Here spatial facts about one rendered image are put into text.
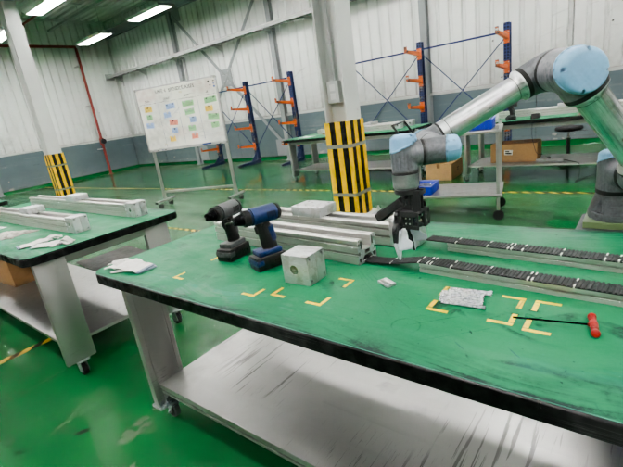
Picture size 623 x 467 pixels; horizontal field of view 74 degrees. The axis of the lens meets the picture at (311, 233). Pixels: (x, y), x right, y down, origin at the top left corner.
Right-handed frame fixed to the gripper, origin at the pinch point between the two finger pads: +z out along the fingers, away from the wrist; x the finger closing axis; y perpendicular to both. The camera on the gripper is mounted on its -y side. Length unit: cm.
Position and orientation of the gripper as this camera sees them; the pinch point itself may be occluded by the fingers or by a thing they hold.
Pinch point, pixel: (405, 251)
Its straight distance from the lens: 131.6
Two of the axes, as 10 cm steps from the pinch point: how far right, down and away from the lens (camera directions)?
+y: 7.3, 0.9, -6.8
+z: 1.4, 9.5, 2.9
